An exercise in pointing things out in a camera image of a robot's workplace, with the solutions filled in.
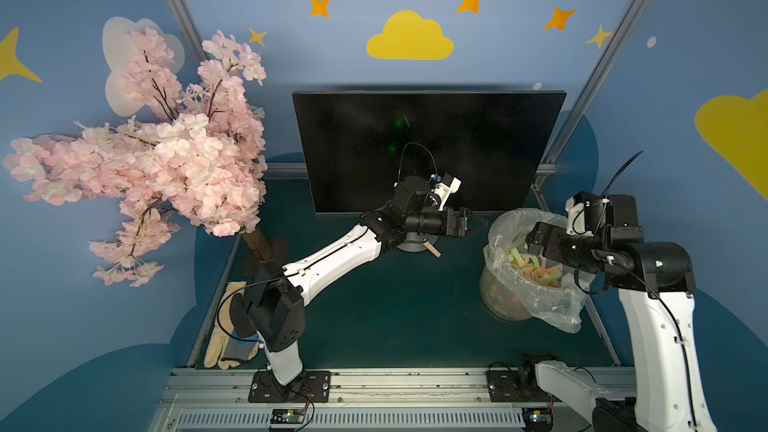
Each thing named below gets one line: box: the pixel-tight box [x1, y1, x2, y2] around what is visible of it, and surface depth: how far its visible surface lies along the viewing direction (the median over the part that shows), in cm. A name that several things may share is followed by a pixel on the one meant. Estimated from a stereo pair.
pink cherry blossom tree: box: [4, 28, 267, 287], surface depth 59 cm
